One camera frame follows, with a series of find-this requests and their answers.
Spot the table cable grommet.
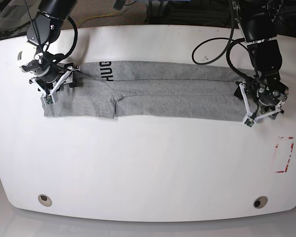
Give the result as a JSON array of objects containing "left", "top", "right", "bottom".
[
  {"left": 253, "top": 196, "right": 268, "bottom": 209},
  {"left": 38, "top": 195, "right": 52, "bottom": 207}
]

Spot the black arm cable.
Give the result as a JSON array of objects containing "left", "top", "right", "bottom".
[
  {"left": 191, "top": 0, "right": 257, "bottom": 79},
  {"left": 48, "top": 17, "right": 79, "bottom": 62}
]

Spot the grey T-shirt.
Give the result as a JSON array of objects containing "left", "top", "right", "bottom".
[{"left": 43, "top": 61, "right": 246, "bottom": 121}]

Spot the yellow cable on floor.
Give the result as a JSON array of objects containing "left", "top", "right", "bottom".
[{"left": 75, "top": 9, "right": 119, "bottom": 29}]

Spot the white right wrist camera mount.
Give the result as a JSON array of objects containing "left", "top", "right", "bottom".
[{"left": 29, "top": 63, "right": 80, "bottom": 106}]

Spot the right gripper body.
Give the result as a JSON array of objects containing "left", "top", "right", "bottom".
[{"left": 38, "top": 71, "right": 65, "bottom": 90}]

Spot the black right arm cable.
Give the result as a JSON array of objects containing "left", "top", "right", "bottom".
[{"left": 48, "top": 17, "right": 79, "bottom": 62}]

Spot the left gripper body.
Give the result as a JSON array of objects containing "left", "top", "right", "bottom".
[{"left": 251, "top": 95, "right": 278, "bottom": 114}]

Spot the right table cable grommet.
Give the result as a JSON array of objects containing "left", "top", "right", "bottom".
[{"left": 253, "top": 196, "right": 268, "bottom": 209}]

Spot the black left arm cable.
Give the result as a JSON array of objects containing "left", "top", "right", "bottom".
[{"left": 191, "top": 0, "right": 257, "bottom": 79}]

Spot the red tape rectangle marking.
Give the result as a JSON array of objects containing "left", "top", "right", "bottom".
[{"left": 274, "top": 136, "right": 295, "bottom": 173}]

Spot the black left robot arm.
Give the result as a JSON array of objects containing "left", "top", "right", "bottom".
[{"left": 18, "top": 0, "right": 282, "bottom": 113}]

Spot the left table cable grommet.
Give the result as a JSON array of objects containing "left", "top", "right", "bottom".
[{"left": 38, "top": 195, "right": 52, "bottom": 207}]

